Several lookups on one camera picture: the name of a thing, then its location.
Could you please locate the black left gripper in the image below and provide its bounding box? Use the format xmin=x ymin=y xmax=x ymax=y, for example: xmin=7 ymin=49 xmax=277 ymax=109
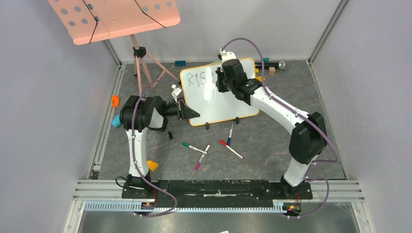
xmin=162 ymin=98 xmax=200 ymax=120

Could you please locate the yellow-framed whiteboard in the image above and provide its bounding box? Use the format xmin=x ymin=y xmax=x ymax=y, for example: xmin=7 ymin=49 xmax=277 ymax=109
xmin=180 ymin=62 xmax=259 ymax=127

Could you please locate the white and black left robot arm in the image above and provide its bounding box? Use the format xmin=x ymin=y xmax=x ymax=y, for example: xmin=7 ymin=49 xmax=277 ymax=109
xmin=120 ymin=96 xmax=200 ymax=198

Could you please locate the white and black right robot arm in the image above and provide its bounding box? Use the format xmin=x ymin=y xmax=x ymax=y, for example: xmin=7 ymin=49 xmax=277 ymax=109
xmin=216 ymin=59 xmax=327 ymax=198

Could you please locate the green-capped marker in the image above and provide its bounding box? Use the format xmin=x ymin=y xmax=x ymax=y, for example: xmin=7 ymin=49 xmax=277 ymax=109
xmin=182 ymin=142 xmax=208 ymax=154

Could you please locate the dark blue brick block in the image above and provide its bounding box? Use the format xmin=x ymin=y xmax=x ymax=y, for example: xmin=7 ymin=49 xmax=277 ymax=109
xmin=174 ymin=60 xmax=187 ymax=67

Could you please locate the red-capped marker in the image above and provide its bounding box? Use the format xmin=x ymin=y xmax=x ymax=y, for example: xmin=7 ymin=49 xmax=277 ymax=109
xmin=219 ymin=140 xmax=245 ymax=159

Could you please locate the black handheld microphone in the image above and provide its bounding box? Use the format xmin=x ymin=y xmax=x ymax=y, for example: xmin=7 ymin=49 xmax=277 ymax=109
xmin=255 ymin=61 xmax=286 ymax=70

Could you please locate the blue-capped marker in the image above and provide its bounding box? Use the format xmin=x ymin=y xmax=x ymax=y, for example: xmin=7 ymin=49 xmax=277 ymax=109
xmin=226 ymin=120 xmax=236 ymax=146

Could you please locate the magenta-capped marker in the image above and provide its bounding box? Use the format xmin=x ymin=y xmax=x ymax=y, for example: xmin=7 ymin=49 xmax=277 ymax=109
xmin=194 ymin=144 xmax=210 ymax=170

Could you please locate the orange wedge block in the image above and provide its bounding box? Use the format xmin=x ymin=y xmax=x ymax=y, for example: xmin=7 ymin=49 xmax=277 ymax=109
xmin=147 ymin=160 xmax=159 ymax=171

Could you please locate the small orange clip toy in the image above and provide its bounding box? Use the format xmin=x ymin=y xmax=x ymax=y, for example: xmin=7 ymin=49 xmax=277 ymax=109
xmin=111 ymin=95 xmax=120 ymax=108

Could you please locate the blue toy microphone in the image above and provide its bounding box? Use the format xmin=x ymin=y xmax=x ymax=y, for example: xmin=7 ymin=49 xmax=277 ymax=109
xmin=111 ymin=115 xmax=122 ymax=128

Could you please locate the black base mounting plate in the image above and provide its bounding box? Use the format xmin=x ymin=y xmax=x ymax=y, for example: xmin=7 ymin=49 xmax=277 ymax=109
xmin=121 ymin=180 xmax=313 ymax=208

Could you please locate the pink music stand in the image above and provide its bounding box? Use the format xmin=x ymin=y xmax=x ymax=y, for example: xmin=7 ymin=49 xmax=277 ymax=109
xmin=49 ymin=0 xmax=180 ymax=89

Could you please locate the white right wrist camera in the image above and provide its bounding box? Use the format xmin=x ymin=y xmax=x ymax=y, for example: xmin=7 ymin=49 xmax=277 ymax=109
xmin=218 ymin=50 xmax=237 ymax=64

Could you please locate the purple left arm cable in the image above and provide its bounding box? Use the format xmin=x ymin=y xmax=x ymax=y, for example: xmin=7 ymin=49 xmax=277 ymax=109
xmin=130 ymin=80 xmax=178 ymax=218

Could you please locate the grey toothed cable rail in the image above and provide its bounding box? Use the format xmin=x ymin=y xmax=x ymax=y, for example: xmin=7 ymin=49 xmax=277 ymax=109
xmin=84 ymin=200 xmax=287 ymax=214

